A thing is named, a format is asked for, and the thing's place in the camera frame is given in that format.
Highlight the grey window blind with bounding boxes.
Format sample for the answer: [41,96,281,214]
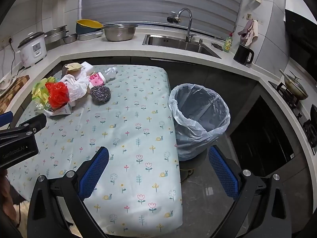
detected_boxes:
[81,0,243,27]

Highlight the black kettle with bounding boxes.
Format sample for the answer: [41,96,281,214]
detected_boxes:
[233,44,255,66]

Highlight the cream hanging cloth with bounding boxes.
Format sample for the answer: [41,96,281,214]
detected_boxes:
[245,20,259,46]

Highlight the built-in black oven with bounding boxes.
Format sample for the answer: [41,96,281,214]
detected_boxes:
[229,96,296,177]

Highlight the wok with glass lid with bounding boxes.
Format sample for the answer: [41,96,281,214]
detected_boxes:
[279,69,309,101]

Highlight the white foam block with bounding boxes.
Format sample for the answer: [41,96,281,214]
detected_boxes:
[81,64,95,77]

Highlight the black power cord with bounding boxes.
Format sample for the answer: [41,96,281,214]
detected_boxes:
[9,38,24,70]

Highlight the red plastic bag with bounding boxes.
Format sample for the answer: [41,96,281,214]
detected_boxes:
[45,81,70,109]

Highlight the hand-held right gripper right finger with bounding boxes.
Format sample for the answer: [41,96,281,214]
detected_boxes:
[208,145,293,238]

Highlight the person's left hand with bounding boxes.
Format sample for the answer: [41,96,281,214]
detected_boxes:
[0,175,16,220]

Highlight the purple hanging cloth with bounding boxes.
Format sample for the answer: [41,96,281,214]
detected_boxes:
[237,20,252,44]

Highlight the bin with plastic liner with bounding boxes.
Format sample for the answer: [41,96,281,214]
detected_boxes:
[168,84,231,161]

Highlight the steel colander bowl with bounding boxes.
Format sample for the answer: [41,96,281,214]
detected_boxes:
[102,24,138,42]

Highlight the green dish soap bottle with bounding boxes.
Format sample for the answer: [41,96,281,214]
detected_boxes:
[223,32,234,53]

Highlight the small steel bowl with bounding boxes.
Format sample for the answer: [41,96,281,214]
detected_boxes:
[62,33,79,44]

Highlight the steel wool scrubber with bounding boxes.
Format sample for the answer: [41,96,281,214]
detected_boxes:
[90,85,111,102]

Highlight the floral tablecloth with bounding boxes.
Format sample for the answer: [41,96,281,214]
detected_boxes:
[5,64,183,237]

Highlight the white plastic bag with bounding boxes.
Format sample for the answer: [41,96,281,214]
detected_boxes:
[60,74,90,102]

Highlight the white rice cooker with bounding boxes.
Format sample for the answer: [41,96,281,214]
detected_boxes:
[17,32,48,68]

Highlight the small printed carton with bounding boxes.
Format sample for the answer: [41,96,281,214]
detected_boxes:
[44,102,73,117]

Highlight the chrome faucet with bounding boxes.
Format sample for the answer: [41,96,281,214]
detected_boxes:
[167,8,197,43]

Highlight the stack of steel pots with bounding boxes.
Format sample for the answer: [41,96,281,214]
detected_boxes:
[44,25,69,49]

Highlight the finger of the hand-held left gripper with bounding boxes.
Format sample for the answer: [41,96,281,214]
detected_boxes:
[0,111,13,129]
[15,114,47,135]

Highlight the black gas stove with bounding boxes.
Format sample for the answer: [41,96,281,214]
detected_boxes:
[269,81,317,155]

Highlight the beige paper bag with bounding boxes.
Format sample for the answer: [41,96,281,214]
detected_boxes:
[62,63,86,80]

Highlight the grey tray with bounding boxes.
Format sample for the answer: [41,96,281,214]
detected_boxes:
[78,30,103,41]

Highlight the clear plastic wrapper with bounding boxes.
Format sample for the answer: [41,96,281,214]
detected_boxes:
[102,66,118,82]

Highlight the black range hood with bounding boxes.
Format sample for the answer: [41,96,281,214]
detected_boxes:
[285,9,317,55]

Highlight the steel sink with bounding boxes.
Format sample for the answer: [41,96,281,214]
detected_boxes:
[142,34,222,59]

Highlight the grey kitchen cabinets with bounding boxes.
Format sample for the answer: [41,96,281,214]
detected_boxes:
[59,55,263,139]

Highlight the yellow and blue basin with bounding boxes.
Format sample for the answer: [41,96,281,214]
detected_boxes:
[75,19,104,35]

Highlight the wooden cutting board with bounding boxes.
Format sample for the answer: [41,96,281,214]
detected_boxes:
[0,75,30,113]

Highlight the yellow-green packet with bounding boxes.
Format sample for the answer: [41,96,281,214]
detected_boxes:
[32,77,57,103]

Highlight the pink packet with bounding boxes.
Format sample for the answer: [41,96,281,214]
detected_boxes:
[89,72,106,88]

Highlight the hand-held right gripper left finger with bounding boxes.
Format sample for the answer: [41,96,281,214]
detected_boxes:
[27,146,110,238]

